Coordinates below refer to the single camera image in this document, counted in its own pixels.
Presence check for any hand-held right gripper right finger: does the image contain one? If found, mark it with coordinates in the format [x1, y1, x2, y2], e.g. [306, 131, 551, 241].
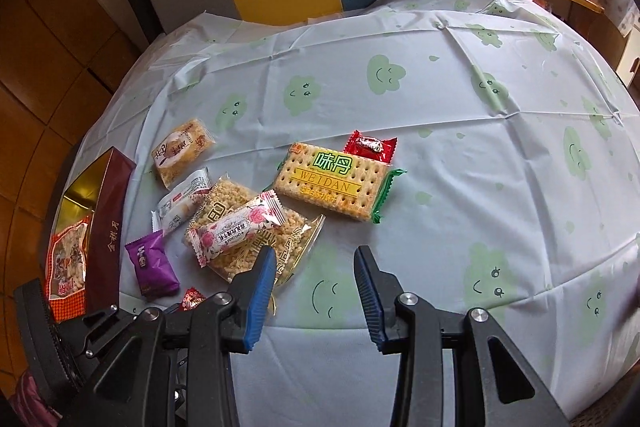
[353, 245, 571, 427]

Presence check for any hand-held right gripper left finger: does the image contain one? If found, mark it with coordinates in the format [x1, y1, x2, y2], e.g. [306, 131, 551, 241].
[65, 246, 279, 427]

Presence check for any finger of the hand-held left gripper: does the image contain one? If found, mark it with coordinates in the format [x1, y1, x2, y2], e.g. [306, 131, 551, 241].
[81, 304, 126, 360]

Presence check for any dark red patterned packet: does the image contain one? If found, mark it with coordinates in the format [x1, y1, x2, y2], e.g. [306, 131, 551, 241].
[179, 287, 203, 312]

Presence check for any clear puffed rice packet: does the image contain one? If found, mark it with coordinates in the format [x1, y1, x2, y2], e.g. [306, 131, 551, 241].
[182, 177, 326, 308]

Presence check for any purple snack packet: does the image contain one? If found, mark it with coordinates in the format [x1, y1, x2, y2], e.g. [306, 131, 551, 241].
[124, 229, 181, 299]

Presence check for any pink floral snack packet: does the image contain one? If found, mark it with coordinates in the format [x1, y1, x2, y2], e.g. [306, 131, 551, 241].
[187, 189, 286, 268]

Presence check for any gold tin box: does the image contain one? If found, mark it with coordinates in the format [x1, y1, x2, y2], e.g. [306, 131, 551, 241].
[39, 147, 137, 323]

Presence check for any yellow green cracker packet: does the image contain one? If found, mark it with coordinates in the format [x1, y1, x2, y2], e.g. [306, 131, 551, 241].
[272, 142, 408, 225]

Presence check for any red candy wrapper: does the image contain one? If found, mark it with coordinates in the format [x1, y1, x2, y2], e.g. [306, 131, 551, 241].
[343, 129, 398, 165]

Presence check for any dark pink cloth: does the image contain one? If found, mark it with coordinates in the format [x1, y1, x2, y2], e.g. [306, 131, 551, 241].
[12, 369, 63, 427]

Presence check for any red orange snack bag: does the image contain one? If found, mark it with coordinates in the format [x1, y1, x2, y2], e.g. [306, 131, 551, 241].
[44, 214, 93, 325]

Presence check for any white snack packet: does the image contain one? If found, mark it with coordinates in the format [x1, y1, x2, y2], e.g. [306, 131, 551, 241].
[151, 168, 212, 235]

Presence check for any brown-label rice cake packet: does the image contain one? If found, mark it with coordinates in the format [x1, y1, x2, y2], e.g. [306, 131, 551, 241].
[151, 118, 217, 188]

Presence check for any cloud-print plastic tablecloth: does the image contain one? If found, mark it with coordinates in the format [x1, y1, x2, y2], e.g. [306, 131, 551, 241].
[50, 0, 640, 427]

